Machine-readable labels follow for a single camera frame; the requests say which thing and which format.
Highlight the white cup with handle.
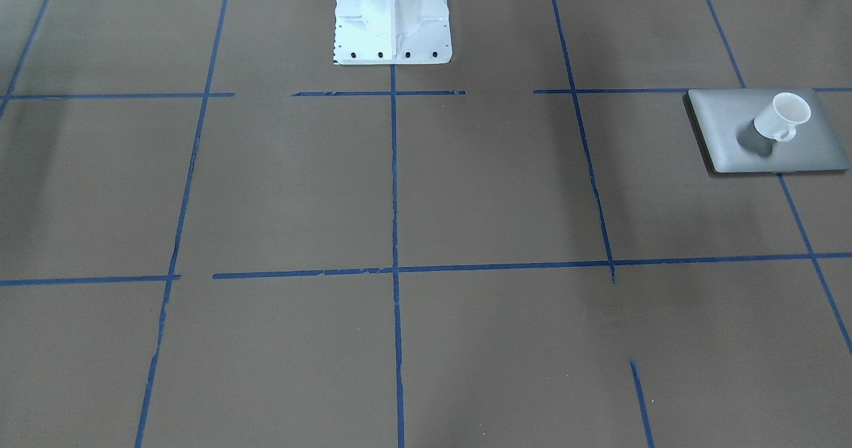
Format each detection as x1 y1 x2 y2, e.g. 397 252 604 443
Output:
753 91 811 142

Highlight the grey closed laptop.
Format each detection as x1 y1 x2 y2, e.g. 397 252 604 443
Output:
686 88 850 174

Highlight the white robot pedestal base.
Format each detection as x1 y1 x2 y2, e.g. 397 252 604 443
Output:
333 0 453 65

